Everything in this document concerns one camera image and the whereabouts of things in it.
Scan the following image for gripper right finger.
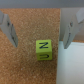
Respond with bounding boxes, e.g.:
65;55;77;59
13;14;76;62
63;11;84;50

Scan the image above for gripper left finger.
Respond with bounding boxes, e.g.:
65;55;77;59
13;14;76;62
0;10;19;49

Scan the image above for yellow block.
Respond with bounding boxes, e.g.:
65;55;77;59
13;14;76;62
35;39;54;62

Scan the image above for white cabinet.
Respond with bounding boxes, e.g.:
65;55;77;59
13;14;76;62
56;7;84;84

